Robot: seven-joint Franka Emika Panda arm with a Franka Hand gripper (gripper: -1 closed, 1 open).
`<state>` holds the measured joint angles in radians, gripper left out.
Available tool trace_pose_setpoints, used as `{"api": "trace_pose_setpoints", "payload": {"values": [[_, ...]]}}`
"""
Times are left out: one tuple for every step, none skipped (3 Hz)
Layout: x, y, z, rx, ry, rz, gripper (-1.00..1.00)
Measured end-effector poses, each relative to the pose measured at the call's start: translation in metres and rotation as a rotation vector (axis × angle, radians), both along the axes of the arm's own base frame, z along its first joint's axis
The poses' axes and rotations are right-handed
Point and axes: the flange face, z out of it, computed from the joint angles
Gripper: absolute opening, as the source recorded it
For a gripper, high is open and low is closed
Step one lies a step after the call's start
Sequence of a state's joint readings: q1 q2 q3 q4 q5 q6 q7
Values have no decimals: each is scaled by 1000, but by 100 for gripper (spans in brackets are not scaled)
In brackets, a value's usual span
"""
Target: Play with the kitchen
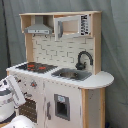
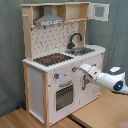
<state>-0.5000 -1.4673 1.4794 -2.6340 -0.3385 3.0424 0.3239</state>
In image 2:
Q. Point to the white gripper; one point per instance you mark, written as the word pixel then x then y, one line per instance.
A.
pixel 90 71

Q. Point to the oven door with handle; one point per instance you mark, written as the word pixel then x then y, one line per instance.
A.
pixel 65 95

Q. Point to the white microwave door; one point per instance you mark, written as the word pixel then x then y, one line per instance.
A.
pixel 99 11

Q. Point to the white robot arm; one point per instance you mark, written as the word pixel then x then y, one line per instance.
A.
pixel 115 80

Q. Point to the wooden toy kitchen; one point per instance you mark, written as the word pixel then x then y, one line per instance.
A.
pixel 40 84

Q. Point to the white dishwasher cabinet door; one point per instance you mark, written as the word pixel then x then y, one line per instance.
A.
pixel 88 90

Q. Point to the grey toy sink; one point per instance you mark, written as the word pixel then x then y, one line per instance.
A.
pixel 79 51

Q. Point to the black toy faucet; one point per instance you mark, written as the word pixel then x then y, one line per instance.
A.
pixel 73 40

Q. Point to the black stovetop red burners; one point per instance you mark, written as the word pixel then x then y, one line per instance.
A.
pixel 52 59

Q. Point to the grey range hood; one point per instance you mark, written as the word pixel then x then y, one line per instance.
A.
pixel 48 18

